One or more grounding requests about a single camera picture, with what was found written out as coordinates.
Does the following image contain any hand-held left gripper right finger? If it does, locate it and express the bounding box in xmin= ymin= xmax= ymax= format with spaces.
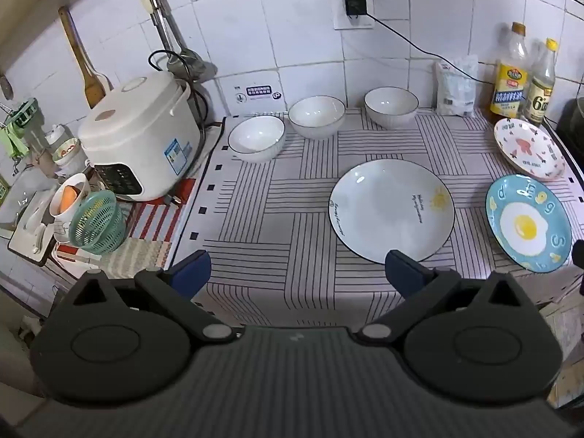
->
xmin=358 ymin=250 xmax=525 ymax=344

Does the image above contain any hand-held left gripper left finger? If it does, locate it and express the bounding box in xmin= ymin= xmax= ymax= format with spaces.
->
xmin=68 ymin=250 xmax=237 ymax=344

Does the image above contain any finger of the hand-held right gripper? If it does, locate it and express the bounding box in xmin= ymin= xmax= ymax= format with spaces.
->
xmin=572 ymin=238 xmax=584 ymax=302

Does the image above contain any large white sun plate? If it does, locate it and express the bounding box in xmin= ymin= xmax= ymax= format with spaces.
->
xmin=329 ymin=159 xmax=456 ymax=266

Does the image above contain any blue fried egg plate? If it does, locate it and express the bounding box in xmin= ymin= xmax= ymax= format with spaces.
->
xmin=485 ymin=174 xmax=573 ymax=273

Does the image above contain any pink rabbit plate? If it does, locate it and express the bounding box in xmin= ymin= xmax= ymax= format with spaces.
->
xmin=493 ymin=118 xmax=567 ymax=181

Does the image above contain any small white bowl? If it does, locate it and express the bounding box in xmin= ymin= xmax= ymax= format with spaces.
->
xmin=288 ymin=95 xmax=346 ymax=140
xmin=364 ymin=87 xmax=419 ymax=130
xmin=227 ymin=115 xmax=286 ymax=163

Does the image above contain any beige striped towel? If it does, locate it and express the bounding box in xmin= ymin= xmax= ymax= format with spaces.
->
xmin=97 ymin=236 xmax=173 ymax=280

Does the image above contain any red striped cloth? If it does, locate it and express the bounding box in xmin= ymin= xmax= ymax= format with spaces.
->
xmin=55 ymin=177 xmax=198 ymax=268

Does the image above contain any striped white tablecloth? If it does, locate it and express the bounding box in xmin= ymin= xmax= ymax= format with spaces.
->
xmin=170 ymin=108 xmax=584 ymax=316

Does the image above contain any green plastic colander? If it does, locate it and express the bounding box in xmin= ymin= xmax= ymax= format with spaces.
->
xmin=68 ymin=190 xmax=127 ymax=255

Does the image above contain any black pot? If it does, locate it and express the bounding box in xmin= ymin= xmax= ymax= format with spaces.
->
xmin=565 ymin=97 xmax=584 ymax=147

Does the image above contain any white cup with carrot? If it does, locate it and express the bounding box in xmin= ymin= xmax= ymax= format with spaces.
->
xmin=47 ymin=173 xmax=91 ymax=243

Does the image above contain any white rice cooker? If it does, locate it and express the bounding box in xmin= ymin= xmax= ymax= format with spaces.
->
xmin=77 ymin=72 xmax=204 ymax=202

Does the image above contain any clear vinegar bottle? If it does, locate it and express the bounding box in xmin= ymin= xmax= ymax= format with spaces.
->
xmin=524 ymin=38 xmax=558 ymax=127

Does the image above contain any white lidded jar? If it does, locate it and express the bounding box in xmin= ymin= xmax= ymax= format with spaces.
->
xmin=45 ymin=123 xmax=88 ymax=175

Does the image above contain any white salt bag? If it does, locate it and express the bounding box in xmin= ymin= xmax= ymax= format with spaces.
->
xmin=433 ymin=54 xmax=479 ymax=118

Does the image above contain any yellow cooking oil bottle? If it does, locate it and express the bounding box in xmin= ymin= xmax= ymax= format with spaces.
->
xmin=489 ymin=21 xmax=531 ymax=120

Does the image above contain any wooden spatula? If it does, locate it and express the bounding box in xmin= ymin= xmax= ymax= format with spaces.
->
xmin=58 ymin=6 xmax=107 ymax=109

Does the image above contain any hanging metal ladle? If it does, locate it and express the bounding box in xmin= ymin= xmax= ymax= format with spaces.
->
xmin=133 ymin=0 xmax=218 ymax=84

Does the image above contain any black rice cooker cable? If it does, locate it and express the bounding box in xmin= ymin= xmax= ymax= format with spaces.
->
xmin=147 ymin=49 xmax=211 ymax=129

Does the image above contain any wall sticker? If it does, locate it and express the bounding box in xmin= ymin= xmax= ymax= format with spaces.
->
xmin=234 ymin=84 xmax=282 ymax=104

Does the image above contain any black charger cable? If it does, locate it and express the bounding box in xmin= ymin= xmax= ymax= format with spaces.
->
xmin=362 ymin=11 xmax=500 ymax=87

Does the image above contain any white wall socket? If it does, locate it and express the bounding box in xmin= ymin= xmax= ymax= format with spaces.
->
xmin=333 ymin=0 xmax=376 ymax=31

